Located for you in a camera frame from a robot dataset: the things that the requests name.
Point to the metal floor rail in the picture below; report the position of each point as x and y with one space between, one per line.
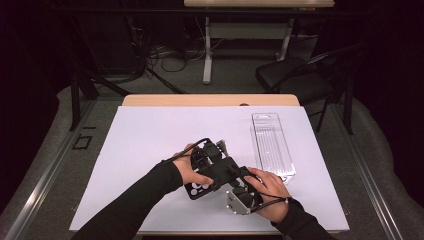
43 180
370 180

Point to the black floor outlet frame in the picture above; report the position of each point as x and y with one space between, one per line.
82 142

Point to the person's left hand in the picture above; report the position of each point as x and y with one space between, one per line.
186 168

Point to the black phone case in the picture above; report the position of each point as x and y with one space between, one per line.
223 171

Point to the person's right hand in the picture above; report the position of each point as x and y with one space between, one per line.
273 195

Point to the wooden table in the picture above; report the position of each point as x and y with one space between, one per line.
200 100

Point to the desk with white legs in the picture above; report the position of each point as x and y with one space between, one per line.
207 50

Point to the black metal stand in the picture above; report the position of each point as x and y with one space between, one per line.
76 100

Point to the black chair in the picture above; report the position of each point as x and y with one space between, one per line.
293 80

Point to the clear plastic box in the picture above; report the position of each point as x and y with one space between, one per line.
271 150

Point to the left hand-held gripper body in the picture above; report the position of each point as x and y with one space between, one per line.
208 155

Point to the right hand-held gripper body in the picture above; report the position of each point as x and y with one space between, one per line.
240 201

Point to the black metal post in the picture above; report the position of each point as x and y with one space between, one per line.
348 106

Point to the white board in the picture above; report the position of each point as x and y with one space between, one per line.
150 133

